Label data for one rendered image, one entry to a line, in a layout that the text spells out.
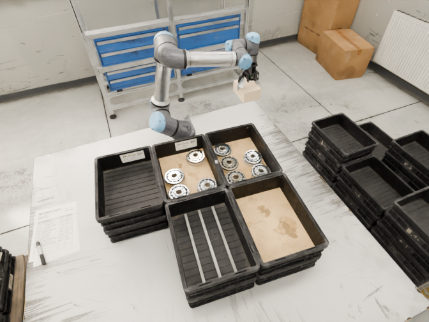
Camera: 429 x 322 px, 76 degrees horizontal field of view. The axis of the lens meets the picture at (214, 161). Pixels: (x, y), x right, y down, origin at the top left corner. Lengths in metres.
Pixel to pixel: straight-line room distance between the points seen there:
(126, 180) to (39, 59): 2.73
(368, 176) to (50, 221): 2.09
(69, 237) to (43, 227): 0.17
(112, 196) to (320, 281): 1.06
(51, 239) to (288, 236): 1.16
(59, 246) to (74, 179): 0.43
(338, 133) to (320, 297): 1.39
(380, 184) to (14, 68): 3.96
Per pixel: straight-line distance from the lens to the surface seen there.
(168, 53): 1.43
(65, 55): 3.99
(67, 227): 1.64
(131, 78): 3.17
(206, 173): 1.48
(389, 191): 2.29
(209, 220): 1.31
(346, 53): 3.92
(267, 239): 1.28
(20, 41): 3.96
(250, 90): 1.79
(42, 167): 2.01
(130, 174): 1.55
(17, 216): 2.84
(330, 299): 1.39
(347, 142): 2.34
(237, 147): 1.61
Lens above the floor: 1.96
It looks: 47 degrees down
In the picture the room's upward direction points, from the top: 2 degrees counter-clockwise
